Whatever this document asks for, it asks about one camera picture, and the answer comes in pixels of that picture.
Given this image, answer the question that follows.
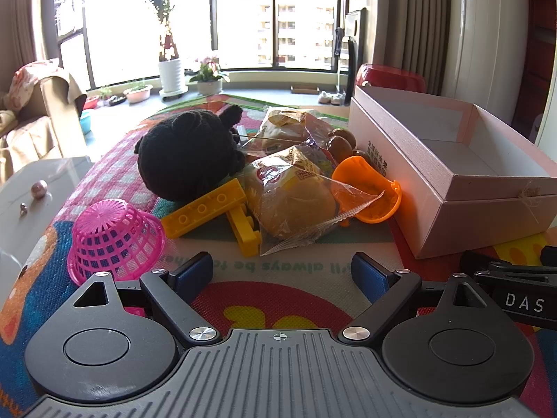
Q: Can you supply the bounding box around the white standing air conditioner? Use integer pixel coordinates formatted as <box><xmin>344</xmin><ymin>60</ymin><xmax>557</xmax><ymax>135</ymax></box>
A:
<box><xmin>439</xmin><ymin>0</ymin><xmax>529</xmax><ymax>140</ymax></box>

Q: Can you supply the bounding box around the large clear bread packet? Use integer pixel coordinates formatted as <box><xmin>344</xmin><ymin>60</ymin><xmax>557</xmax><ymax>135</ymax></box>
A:
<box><xmin>241</xmin><ymin>146</ymin><xmax>386</xmax><ymax>257</ymax></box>

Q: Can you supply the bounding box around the red round stool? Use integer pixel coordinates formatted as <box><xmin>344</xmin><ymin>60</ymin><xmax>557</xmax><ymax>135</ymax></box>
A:
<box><xmin>356</xmin><ymin>64</ymin><xmax>427</xmax><ymax>93</ymax></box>

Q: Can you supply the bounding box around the low white planter pot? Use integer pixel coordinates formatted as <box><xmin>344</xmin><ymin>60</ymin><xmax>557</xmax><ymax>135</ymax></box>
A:
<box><xmin>123</xmin><ymin>80</ymin><xmax>153</xmax><ymax>104</ymax></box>

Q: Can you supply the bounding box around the beige pleated curtain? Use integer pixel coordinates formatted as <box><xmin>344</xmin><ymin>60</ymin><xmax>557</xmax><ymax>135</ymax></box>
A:
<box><xmin>372</xmin><ymin>0</ymin><xmax>451</xmax><ymax>92</ymax></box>

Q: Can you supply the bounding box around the tall potted plant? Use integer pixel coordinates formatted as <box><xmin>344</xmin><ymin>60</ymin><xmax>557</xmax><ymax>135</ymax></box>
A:
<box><xmin>124</xmin><ymin>0</ymin><xmax>189</xmax><ymax>96</ymax></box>

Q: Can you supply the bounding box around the small clear bread packet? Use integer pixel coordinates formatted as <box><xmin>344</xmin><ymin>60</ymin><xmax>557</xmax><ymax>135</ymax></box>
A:
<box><xmin>254</xmin><ymin>107</ymin><xmax>336</xmax><ymax>157</ymax></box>

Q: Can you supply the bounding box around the black leaning board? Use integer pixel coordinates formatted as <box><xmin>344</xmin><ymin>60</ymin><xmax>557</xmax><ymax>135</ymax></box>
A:
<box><xmin>346</xmin><ymin>37</ymin><xmax>362</xmax><ymax>106</ymax></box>

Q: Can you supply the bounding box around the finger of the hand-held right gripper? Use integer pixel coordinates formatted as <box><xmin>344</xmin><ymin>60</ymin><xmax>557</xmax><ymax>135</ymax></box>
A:
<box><xmin>460</xmin><ymin>246</ymin><xmax>557</xmax><ymax>277</ymax></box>

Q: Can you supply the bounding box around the floral patterned cloth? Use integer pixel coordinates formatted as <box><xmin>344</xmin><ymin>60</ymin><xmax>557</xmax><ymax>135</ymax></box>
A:
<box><xmin>9</xmin><ymin>59</ymin><xmax>62</xmax><ymax>109</ymax></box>

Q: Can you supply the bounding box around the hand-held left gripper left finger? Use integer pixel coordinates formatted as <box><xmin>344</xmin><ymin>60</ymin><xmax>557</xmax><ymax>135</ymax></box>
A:
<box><xmin>72</xmin><ymin>251</ymin><xmax>223</xmax><ymax>345</ymax></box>

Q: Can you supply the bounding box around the black plush toy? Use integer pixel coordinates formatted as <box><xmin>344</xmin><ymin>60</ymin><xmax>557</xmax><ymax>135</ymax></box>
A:
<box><xmin>133</xmin><ymin>104</ymin><xmax>246</xmax><ymax>203</ymax></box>

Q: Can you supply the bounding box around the yellow toy connector piece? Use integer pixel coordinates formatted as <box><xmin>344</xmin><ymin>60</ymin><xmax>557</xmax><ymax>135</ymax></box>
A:
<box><xmin>226</xmin><ymin>207</ymin><xmax>262</xmax><ymax>257</ymax></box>

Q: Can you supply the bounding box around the orange plastic cup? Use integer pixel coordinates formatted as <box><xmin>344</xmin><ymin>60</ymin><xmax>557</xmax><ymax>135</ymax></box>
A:
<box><xmin>331</xmin><ymin>155</ymin><xmax>402</xmax><ymax>224</ymax></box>

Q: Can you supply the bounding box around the white drawer cabinet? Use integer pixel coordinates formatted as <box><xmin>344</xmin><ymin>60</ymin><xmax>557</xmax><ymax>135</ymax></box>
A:
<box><xmin>0</xmin><ymin>157</ymin><xmax>92</xmax><ymax>310</ymax></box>

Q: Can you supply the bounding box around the pink plastic basket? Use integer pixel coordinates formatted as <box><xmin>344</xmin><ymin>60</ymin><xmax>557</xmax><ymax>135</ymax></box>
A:
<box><xmin>67</xmin><ymin>199</ymin><xmax>167</xmax><ymax>316</ymax></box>

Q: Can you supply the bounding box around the colourful printed play mat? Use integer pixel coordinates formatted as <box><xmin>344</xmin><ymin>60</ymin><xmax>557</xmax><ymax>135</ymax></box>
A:
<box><xmin>0</xmin><ymin>93</ymin><xmax>557</xmax><ymax>410</ymax></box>

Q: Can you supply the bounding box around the brown covered sofa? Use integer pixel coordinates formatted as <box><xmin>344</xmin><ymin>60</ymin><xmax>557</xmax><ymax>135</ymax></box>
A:
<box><xmin>0</xmin><ymin>59</ymin><xmax>88</xmax><ymax>184</ymax></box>

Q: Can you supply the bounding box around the pink flowering potted plant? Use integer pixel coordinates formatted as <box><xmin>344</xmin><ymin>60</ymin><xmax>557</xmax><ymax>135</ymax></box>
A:
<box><xmin>188</xmin><ymin>56</ymin><xmax>230</xmax><ymax>96</ymax></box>

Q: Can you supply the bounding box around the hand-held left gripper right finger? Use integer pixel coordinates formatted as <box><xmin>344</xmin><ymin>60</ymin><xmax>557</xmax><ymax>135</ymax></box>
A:
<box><xmin>337</xmin><ymin>251</ymin><xmax>490</xmax><ymax>345</ymax></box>

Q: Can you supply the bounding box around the beige window curtain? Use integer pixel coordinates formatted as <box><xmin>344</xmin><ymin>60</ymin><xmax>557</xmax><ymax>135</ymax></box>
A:
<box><xmin>0</xmin><ymin>0</ymin><xmax>59</xmax><ymax>92</ymax></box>

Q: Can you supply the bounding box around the pink cardboard box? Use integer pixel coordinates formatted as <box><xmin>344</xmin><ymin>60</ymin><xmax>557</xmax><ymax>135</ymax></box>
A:
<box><xmin>349</xmin><ymin>85</ymin><xmax>557</xmax><ymax>260</ymax></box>

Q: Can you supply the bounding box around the yellow perforated toy beam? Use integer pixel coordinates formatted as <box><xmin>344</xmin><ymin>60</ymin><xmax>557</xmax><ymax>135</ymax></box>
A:
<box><xmin>162</xmin><ymin>178</ymin><xmax>248</xmax><ymax>239</ymax></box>

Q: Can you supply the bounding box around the white picture frame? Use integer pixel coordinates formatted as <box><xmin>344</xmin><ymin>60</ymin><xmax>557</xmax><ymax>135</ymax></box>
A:
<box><xmin>344</xmin><ymin>9</ymin><xmax>368</xmax><ymax>72</ymax></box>

